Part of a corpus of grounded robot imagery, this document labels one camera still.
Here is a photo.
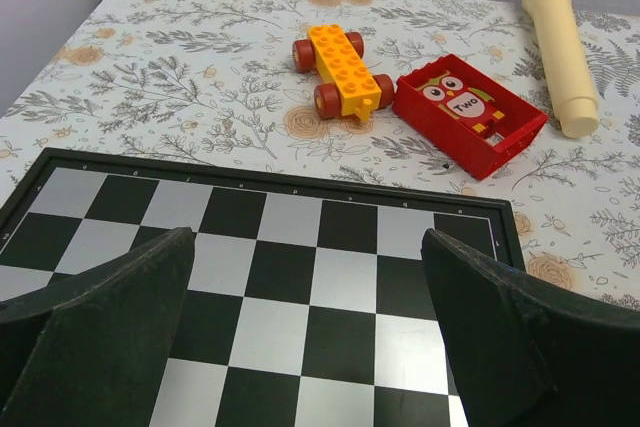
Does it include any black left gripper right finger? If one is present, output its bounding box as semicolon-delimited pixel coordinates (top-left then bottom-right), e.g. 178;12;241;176
421;229;639;426

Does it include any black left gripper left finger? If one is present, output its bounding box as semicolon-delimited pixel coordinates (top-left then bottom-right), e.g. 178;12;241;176
1;227;195;426

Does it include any black silver chessboard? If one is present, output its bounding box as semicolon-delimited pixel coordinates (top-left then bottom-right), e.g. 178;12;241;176
1;148;524;426

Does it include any red owl toy block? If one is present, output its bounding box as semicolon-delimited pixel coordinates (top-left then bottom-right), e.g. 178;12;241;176
393;54;548;180

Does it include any yellow toy brick car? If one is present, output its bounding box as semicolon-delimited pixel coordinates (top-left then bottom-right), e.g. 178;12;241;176
292;24;395;122

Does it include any cream toy microphone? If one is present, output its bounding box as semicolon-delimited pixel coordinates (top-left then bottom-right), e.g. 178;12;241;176
521;0;599;139

